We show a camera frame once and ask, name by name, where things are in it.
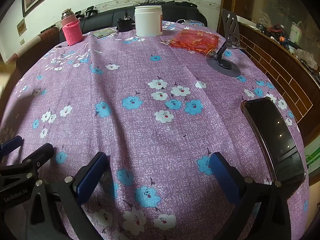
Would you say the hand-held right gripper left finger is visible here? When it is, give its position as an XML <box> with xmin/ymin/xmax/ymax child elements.
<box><xmin>25</xmin><ymin>152</ymin><xmax>108</xmax><ymax>240</ymax></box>

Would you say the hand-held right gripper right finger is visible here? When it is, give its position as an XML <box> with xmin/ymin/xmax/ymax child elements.
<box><xmin>209</xmin><ymin>152</ymin><xmax>293</xmax><ymax>240</ymax></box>

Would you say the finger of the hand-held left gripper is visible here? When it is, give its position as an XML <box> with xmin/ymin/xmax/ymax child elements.
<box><xmin>0</xmin><ymin>144</ymin><xmax>54</xmax><ymax>180</ymax></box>
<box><xmin>0</xmin><ymin>135</ymin><xmax>23</xmax><ymax>157</ymax></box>

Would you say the black smartphone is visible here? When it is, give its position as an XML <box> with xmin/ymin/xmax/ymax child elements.
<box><xmin>240</xmin><ymin>97</ymin><xmax>306</xmax><ymax>195</ymax></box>

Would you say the purple floral tablecloth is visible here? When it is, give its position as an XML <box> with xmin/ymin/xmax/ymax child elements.
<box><xmin>0</xmin><ymin>20</ymin><xmax>310</xmax><ymax>240</ymax></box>

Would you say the brown upholstered seat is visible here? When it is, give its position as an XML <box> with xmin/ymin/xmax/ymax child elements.
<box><xmin>10</xmin><ymin>26</ymin><xmax>60</xmax><ymax>68</ymax></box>

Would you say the grey phone stand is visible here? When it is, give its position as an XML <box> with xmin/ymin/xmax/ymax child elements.
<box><xmin>205</xmin><ymin>9</ymin><xmax>244</xmax><ymax>78</ymax></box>

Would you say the wooden cabinet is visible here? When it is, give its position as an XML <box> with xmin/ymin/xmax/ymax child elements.
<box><xmin>217</xmin><ymin>0</ymin><xmax>320</xmax><ymax>145</ymax></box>

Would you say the bottle with pink knit sleeve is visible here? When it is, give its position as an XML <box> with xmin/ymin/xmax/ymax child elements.
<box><xmin>61</xmin><ymin>9</ymin><xmax>84</xmax><ymax>46</ymax></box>

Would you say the small printed booklet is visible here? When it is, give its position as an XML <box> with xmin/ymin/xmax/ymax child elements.
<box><xmin>91</xmin><ymin>29</ymin><xmax>117</xmax><ymax>39</ymax></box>

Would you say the red plastic bag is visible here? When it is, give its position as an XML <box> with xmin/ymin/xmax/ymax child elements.
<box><xmin>168</xmin><ymin>29</ymin><xmax>220</xmax><ymax>55</ymax></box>

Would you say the clear plastic bag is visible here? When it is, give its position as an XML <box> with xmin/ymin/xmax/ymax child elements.
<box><xmin>295</xmin><ymin>49</ymin><xmax>318</xmax><ymax>70</ymax></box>

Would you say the black sofa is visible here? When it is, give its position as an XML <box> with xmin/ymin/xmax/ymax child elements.
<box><xmin>50</xmin><ymin>2</ymin><xmax>208</xmax><ymax>38</ymax></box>

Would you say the black key case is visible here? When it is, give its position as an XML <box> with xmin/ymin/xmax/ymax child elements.
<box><xmin>117</xmin><ymin>11</ymin><xmax>135</xmax><ymax>32</ymax></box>

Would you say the clear plastic packet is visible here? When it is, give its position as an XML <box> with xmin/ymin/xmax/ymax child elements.
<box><xmin>176</xmin><ymin>19</ymin><xmax>205</xmax><ymax>27</ymax></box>

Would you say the white container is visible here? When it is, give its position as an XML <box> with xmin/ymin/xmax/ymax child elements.
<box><xmin>290</xmin><ymin>21</ymin><xmax>303</xmax><ymax>43</ymax></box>

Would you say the white plastic jar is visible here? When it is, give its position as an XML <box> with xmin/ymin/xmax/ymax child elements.
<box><xmin>134</xmin><ymin>5</ymin><xmax>163</xmax><ymax>37</ymax></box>

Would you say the black bag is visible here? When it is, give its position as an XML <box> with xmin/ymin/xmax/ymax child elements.
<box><xmin>172</xmin><ymin>1</ymin><xmax>200</xmax><ymax>13</ymax></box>

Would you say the pile of tangled cables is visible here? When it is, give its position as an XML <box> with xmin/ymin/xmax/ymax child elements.
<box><xmin>255</xmin><ymin>22</ymin><xmax>293</xmax><ymax>53</ymax></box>

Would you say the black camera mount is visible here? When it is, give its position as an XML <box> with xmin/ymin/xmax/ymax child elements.
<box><xmin>85</xmin><ymin>6</ymin><xmax>98</xmax><ymax>19</ymax></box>

